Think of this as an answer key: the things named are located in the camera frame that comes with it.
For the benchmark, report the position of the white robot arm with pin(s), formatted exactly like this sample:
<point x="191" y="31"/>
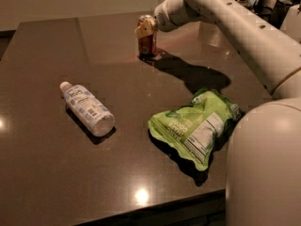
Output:
<point x="263" y="185"/>

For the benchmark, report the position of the green rice chip bag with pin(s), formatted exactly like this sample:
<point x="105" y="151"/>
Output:
<point x="193" y="129"/>

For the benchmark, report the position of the red coke can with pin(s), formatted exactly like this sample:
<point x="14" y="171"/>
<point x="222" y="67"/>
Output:
<point x="147" y="45"/>

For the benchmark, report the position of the clear plastic water bottle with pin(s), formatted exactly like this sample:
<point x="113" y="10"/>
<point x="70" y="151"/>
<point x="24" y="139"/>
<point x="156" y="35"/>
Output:
<point x="88" y="109"/>

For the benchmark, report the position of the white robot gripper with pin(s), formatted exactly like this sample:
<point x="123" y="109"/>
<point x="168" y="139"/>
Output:
<point x="164" y="18"/>

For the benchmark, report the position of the black wire basket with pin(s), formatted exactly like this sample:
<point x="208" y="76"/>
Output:
<point x="270" y="15"/>

